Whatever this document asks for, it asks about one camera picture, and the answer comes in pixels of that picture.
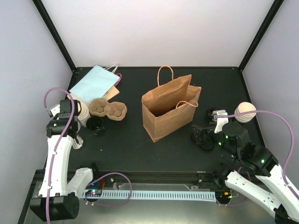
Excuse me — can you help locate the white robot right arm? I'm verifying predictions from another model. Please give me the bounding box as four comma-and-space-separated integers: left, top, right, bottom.
192, 122, 299, 224

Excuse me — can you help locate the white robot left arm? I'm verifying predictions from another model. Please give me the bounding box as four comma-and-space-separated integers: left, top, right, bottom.
29, 99, 100, 223

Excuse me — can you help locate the black coffee cup lid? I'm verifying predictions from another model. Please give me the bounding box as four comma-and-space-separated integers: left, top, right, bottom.
199, 144, 214, 152

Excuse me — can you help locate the black lid stack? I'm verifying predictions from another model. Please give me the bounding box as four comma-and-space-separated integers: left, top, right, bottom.
206, 108, 218, 122

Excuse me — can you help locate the right paper cup stack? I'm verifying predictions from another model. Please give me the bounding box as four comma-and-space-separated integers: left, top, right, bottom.
235, 102, 256, 123

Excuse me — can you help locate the paper cup stack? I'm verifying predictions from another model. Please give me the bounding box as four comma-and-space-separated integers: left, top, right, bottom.
235, 102, 256, 123
74, 100, 91, 129

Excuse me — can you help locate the brown pulp cup carrier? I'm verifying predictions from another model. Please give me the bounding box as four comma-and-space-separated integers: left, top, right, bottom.
88, 98, 128, 121

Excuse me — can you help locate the small brown paper bag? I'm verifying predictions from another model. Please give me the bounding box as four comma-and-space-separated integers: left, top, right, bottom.
102, 86, 120, 100

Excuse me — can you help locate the light blue paper bag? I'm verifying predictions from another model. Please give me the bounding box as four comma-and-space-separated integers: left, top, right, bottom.
70, 65, 120, 103

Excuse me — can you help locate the left paper cup stack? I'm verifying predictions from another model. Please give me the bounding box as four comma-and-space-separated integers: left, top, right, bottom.
74, 100, 91, 129

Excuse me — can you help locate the white plastic cutlery bundle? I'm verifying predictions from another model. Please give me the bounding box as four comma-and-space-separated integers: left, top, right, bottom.
72, 134, 84, 150

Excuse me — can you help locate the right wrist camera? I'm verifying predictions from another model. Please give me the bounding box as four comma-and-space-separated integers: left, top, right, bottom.
212, 110, 228, 134

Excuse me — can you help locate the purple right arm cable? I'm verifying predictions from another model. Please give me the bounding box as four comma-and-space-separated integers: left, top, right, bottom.
216, 110, 299, 208

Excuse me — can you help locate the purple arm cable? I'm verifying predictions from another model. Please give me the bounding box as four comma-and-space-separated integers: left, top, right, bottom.
216, 110, 299, 208
43, 87, 133, 222

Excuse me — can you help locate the light blue cable duct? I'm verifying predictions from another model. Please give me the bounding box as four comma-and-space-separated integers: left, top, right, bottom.
81, 189, 216, 202

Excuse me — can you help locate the black aluminium rail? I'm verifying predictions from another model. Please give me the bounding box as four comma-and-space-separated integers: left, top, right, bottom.
93, 171, 216, 189

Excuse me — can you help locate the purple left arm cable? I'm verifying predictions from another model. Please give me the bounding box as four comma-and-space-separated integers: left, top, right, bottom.
43, 87, 133, 222

